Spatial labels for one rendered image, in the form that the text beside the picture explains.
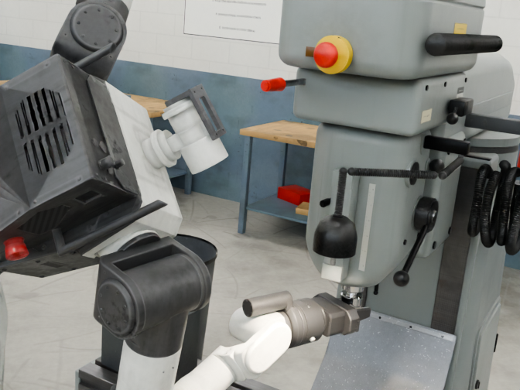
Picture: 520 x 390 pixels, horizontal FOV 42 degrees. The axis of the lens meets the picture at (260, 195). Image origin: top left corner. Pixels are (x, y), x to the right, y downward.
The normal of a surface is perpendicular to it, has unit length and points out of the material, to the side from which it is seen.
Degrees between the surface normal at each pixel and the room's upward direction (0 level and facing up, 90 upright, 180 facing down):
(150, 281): 38
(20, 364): 0
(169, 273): 30
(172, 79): 90
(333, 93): 90
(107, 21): 61
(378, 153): 90
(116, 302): 92
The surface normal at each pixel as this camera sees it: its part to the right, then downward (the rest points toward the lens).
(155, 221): 0.88, 0.28
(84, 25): 0.38, -0.22
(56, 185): -0.34, -0.23
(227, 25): -0.50, 0.19
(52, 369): 0.08, -0.96
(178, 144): -0.12, 0.25
